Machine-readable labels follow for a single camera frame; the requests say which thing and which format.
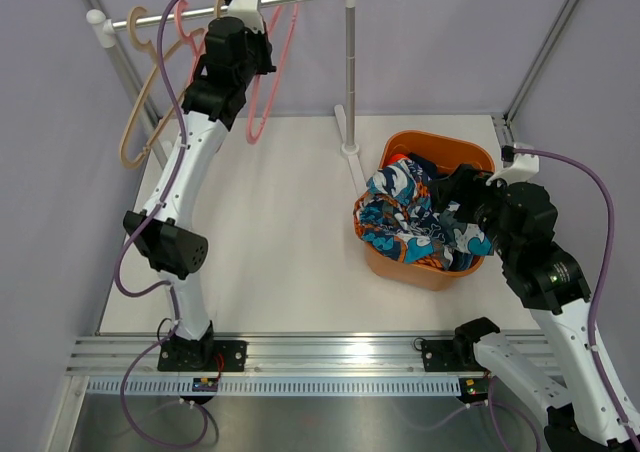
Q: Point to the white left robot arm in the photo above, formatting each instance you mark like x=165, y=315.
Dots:
x=236, y=51

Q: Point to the beige hanger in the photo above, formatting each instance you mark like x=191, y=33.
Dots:
x=220, y=8
x=150, y=50

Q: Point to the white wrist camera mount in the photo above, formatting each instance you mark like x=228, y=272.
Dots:
x=517, y=166
x=248, y=11

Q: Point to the navy blue shorts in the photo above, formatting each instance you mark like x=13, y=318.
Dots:
x=429, y=167

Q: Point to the patterned blue orange shorts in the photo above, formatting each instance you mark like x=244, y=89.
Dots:
x=395, y=217

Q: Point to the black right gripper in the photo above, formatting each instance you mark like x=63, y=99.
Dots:
x=468, y=181

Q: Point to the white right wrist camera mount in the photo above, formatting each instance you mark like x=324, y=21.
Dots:
x=517, y=166

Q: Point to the white slotted cable duct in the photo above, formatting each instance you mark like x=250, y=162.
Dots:
x=279, y=386

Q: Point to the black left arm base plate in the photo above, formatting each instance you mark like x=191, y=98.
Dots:
x=202, y=356

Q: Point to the white clothes rack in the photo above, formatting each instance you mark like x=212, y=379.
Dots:
x=105, y=31

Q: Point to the orange plastic basket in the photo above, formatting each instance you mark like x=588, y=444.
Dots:
x=447, y=154

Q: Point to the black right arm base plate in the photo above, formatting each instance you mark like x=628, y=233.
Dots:
x=450, y=355

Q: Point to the aluminium mounting rail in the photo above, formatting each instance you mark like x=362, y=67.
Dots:
x=266, y=355

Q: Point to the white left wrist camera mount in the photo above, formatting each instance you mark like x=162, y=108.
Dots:
x=248, y=11

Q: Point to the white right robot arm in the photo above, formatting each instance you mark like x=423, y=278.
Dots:
x=589, y=411

